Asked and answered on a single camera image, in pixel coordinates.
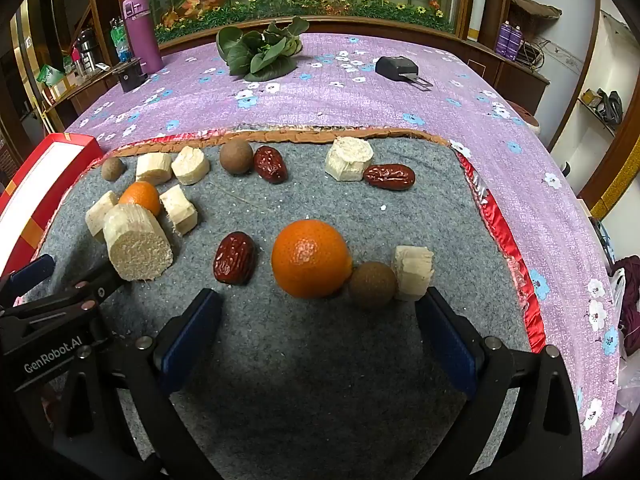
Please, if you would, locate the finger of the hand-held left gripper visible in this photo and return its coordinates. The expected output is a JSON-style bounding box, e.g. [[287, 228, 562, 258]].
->
[[0, 254, 56, 306], [0, 260, 128, 333]]

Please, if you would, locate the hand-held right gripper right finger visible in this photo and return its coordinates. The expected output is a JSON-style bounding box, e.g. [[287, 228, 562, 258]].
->
[[416, 286, 585, 480]]

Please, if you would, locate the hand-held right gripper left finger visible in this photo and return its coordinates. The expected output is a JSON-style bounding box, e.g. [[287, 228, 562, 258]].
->
[[50, 287, 223, 480]]

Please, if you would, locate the large peeled sugarcane piece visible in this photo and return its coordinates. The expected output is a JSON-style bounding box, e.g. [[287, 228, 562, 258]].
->
[[102, 203, 175, 282]]

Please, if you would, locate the red gift box tray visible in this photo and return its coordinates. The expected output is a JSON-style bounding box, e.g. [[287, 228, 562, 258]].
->
[[0, 132, 104, 278]]

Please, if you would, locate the red date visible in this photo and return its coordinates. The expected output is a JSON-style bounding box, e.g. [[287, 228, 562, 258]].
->
[[363, 164, 417, 192], [213, 231, 257, 287], [253, 146, 289, 184]]

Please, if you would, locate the small orange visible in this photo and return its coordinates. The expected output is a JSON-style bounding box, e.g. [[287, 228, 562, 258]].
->
[[119, 181, 162, 218]]

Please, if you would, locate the brown longan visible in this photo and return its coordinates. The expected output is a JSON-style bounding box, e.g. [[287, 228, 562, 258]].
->
[[101, 156, 126, 181], [219, 140, 254, 176], [348, 261, 398, 309]]

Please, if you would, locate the large orange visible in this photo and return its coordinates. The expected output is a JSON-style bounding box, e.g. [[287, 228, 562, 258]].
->
[[271, 219, 353, 299]]

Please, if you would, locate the grey felt mat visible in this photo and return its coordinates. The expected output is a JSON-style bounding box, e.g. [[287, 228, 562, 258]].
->
[[22, 127, 548, 480]]

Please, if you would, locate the dark red cloth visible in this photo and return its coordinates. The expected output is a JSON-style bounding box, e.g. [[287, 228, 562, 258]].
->
[[611, 256, 640, 356]]

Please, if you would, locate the green packet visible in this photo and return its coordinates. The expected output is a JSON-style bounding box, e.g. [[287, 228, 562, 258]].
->
[[36, 64, 66, 87]]

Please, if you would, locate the small black box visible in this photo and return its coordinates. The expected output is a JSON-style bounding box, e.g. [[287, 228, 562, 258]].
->
[[117, 58, 149, 93]]

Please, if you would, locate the black steel flask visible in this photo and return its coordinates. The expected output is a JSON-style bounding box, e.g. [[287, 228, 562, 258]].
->
[[75, 29, 101, 76]]

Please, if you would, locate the white bucket brown lid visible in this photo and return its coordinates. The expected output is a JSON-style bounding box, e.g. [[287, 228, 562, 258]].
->
[[511, 102, 543, 135]]

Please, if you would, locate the clear water bottle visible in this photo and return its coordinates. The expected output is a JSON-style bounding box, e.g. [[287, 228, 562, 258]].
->
[[109, 17, 132, 63]]

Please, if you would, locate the purple thermos bottle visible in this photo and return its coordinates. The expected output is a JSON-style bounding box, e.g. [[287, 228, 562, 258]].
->
[[122, 0, 165, 75]]

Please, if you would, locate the green bok choy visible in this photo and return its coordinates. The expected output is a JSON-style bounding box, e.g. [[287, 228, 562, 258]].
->
[[216, 16, 311, 82]]

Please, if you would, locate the black device with metal clip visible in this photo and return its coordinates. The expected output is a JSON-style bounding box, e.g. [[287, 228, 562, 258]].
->
[[375, 56, 434, 92]]

